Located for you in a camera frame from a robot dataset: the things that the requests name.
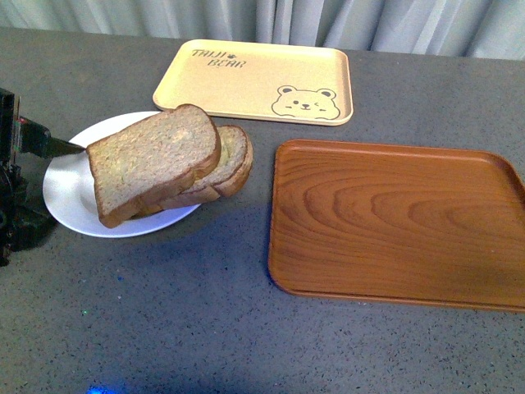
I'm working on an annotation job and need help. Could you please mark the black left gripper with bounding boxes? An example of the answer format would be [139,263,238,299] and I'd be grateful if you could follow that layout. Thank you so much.
[1,89,85,267]

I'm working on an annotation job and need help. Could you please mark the white round plate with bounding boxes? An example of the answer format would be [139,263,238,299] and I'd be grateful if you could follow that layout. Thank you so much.
[43,112,195,238]

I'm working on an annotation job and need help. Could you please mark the bread slice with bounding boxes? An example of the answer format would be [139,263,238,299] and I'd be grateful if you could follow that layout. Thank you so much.
[133,125,253,218]
[86,104,221,228]
[212,126,253,197]

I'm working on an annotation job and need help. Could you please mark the beige bear tray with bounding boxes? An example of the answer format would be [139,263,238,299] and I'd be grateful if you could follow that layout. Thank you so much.
[153,39,354,126]

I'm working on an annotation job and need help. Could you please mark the brown wooden tray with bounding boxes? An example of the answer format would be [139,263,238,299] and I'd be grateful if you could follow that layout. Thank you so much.
[268,140,524,311]

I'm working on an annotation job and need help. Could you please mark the grey pleated curtain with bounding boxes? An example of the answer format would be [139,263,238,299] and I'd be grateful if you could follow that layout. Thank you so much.
[1,0,524,60]

